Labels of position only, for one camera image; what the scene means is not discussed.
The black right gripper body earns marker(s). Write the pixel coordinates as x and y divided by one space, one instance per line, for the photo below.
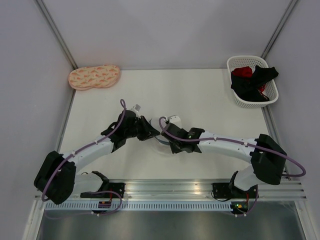
175 147

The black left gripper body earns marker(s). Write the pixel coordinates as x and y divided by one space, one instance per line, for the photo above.
132 132

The round white mesh laundry bag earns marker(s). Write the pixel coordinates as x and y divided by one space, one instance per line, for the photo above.
159 143

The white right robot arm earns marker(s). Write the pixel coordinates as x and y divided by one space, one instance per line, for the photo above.
265 158

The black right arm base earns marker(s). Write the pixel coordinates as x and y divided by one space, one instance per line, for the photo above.
221 192

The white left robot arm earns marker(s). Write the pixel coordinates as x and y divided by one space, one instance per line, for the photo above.
59 177

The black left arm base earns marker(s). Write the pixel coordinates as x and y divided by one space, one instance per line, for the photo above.
112 190

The pink patterned bra case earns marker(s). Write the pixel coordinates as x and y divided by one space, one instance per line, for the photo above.
99 77

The black underwear garment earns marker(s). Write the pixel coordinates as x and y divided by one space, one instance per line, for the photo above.
251 89

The white plastic basket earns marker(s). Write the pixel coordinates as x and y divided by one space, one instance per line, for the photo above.
249 60

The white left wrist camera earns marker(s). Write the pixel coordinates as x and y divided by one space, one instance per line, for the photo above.
136 109

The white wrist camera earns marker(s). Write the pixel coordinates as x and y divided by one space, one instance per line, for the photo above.
174 119
136 109

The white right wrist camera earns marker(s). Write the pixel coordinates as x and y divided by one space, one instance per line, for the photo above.
174 119

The white slotted cable duct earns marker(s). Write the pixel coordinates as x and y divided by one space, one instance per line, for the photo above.
142 205

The aluminium mounting rail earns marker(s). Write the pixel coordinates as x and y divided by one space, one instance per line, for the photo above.
200 189

